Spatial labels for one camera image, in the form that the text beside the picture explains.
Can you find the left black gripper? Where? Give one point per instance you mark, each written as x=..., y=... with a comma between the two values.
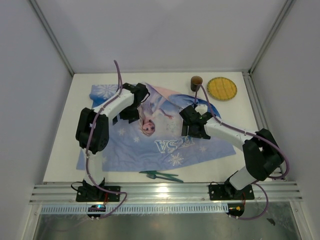
x=133, y=116

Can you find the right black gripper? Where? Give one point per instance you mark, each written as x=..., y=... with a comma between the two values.
x=184, y=132

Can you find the blue pink Elsa cloth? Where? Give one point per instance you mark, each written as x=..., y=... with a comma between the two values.
x=155, y=140

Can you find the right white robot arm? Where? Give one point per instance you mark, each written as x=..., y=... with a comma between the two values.
x=260, y=150

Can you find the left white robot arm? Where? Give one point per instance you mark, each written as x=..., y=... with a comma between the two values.
x=92, y=131

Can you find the brown paper cup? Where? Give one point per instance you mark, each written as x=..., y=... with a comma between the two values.
x=195, y=83

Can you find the yellow woven round plate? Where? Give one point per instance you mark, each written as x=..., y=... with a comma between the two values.
x=222, y=88

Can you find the teal plastic knife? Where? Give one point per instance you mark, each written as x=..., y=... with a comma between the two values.
x=154, y=172

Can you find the dark teal plastic fork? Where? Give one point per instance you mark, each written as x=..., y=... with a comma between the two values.
x=152, y=176

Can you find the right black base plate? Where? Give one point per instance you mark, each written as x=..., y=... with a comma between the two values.
x=217, y=192

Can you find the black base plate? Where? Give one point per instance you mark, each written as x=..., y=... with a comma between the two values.
x=217, y=192
x=93, y=194

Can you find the right aluminium side rail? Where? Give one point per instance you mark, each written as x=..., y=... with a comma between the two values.
x=255, y=102

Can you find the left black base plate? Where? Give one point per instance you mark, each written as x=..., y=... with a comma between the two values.
x=93, y=194

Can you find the white slotted cable duct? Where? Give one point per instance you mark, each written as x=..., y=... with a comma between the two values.
x=148, y=208

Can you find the aluminium front rail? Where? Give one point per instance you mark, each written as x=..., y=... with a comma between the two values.
x=158, y=192

